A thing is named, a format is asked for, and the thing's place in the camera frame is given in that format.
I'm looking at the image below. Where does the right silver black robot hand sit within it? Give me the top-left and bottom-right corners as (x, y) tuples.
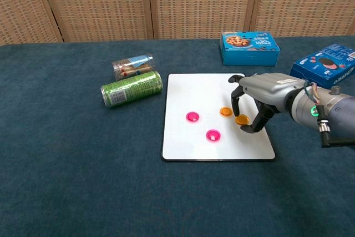
(227, 72), (306, 134)

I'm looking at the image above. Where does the pink round magnet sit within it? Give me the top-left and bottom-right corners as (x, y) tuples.
(206, 129), (222, 143)
(185, 111), (200, 123)

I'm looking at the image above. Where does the white board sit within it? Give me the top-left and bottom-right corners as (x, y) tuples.
(161, 73), (277, 163)

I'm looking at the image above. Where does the light blue cookie box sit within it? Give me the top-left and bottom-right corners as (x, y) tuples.
(221, 31), (281, 67)

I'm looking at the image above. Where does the dark blue Oreo box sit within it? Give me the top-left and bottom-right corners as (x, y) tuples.
(290, 43), (355, 89)

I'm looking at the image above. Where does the woven bamboo folding screen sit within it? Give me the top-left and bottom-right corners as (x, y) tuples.
(0, 0), (355, 47)

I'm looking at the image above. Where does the green drink can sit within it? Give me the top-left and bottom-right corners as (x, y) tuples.
(100, 70), (163, 109)

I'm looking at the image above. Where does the clear plastic jar with sticks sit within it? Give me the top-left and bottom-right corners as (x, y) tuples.
(111, 53), (155, 80)

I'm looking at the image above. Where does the teal carpet table cover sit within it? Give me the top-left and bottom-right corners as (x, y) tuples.
(0, 34), (355, 237)

